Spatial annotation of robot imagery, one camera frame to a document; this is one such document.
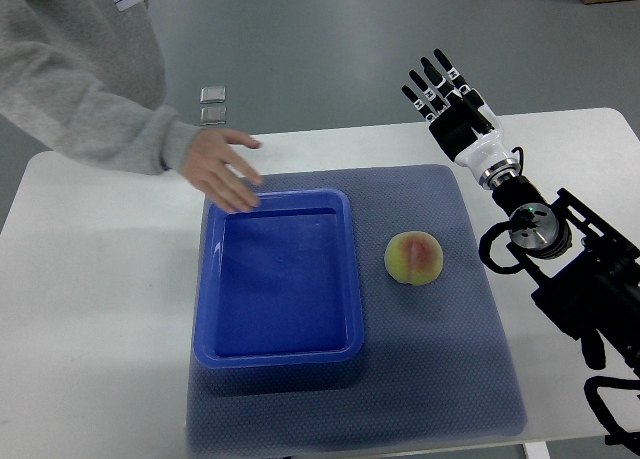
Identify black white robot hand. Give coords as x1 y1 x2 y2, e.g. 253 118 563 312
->
402 49 523 190

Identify metal floor plate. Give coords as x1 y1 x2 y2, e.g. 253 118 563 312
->
200 106 227 126
200 86 226 104

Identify blue plastic tray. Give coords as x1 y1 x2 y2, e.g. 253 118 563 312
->
192 188 364 370

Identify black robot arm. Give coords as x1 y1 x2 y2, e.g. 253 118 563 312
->
475 149 639 453

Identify lower metal floor plate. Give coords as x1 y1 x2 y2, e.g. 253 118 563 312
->
200 106 227 126

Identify person's bare hand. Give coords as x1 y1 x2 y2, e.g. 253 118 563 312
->
179 129 262 213

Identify grey sweater forearm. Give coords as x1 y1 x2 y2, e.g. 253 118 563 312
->
1 0 198 175

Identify upper metal floor plate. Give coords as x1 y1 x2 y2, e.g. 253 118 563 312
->
200 86 226 104

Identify blue grey textured mat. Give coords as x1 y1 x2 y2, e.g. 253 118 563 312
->
186 165 527 458

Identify yellow red peach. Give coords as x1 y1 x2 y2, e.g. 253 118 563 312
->
384 231 444 286

